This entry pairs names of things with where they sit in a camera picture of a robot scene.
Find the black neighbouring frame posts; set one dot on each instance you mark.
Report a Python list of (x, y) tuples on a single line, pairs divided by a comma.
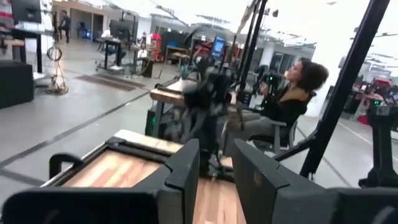
[(253, 46)]

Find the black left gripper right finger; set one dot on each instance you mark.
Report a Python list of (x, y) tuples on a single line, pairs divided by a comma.
[(280, 205)]

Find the black neighbouring robot stand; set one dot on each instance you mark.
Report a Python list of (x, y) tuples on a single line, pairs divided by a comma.
[(384, 149)]

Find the desk with monitor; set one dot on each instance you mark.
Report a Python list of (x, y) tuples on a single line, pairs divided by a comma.
[(119, 29)]

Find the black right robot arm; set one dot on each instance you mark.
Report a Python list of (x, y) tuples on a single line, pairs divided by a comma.
[(206, 124)]

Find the person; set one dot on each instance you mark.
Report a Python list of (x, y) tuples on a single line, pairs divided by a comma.
[(64, 25), (286, 105)]

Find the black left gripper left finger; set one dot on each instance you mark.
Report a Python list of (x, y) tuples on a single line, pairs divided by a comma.
[(93, 207)]

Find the black cabinet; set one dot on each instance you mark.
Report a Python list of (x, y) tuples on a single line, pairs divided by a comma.
[(15, 84)]

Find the wooden neighbouring table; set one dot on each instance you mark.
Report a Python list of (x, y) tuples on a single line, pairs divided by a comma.
[(168, 95)]

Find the black computer monitor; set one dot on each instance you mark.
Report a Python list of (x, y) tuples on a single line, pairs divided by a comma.
[(26, 11)]

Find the blue lit screen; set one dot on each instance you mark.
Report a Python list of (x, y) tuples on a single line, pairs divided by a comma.
[(218, 46)]

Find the grey chair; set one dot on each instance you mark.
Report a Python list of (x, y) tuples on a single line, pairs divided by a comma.
[(280, 137)]

